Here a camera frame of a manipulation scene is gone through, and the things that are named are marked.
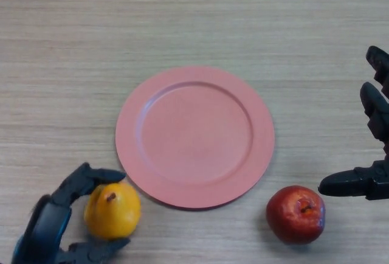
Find yellow pear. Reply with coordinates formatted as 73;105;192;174
83;181;142;240

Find pink round plate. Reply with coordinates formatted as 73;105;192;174
114;65;276;210

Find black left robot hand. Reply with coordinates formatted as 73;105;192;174
11;162;131;264

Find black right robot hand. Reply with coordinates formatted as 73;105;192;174
317;45;389;201

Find red apple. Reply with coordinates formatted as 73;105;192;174
266;185;326;245

